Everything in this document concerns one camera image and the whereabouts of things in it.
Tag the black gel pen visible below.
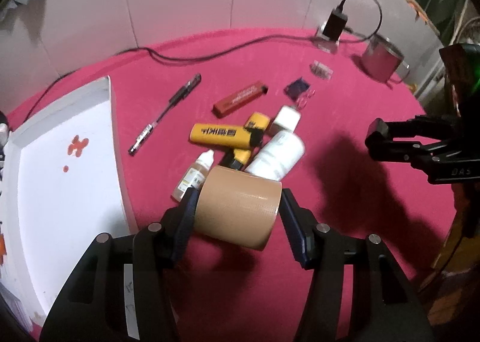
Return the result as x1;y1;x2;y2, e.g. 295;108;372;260
128;73;202;156

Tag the steel mug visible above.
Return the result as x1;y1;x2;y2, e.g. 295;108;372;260
360;34;410;84

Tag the brown tape roll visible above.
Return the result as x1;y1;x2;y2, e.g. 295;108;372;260
194;166;282;251

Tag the black cable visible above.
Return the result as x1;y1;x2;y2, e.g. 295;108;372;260
22;0;383;122

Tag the white plastic bottle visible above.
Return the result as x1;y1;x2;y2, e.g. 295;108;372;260
244;131;305;181

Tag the white cardboard tray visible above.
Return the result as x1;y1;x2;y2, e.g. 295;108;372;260
1;76;137;326

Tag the small white box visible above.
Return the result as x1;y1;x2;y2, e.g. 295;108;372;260
267;106;301;137

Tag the small dropper bottle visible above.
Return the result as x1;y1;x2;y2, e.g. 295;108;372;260
172;150;215;201

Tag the yellow lighter with black cap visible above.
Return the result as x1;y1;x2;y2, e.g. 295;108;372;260
189;123;243;148

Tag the black power adapter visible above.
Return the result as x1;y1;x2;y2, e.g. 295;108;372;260
322;8;348;42

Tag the red lighter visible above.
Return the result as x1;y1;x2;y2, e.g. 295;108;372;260
212;82;269;118

